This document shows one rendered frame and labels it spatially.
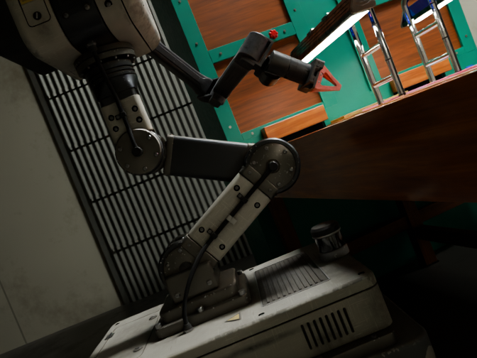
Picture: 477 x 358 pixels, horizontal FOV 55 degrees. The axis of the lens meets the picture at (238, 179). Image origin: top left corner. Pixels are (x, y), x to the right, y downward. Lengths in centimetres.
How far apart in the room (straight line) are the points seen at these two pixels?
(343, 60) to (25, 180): 284
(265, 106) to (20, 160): 257
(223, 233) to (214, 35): 128
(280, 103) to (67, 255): 255
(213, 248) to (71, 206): 308
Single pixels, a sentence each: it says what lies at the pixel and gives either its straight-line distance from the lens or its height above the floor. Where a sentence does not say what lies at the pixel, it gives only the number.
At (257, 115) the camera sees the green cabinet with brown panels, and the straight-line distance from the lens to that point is 209.
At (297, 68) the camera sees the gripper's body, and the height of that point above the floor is 93.
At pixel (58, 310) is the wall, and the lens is 425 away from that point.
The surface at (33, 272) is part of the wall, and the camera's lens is 425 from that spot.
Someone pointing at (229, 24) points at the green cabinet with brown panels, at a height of 135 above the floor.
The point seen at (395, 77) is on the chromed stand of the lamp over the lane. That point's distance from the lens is 171.
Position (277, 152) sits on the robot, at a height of 76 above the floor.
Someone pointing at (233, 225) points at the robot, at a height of 64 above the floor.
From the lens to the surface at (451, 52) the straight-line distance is 185.
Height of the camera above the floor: 77
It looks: 2 degrees down
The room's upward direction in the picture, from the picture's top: 22 degrees counter-clockwise
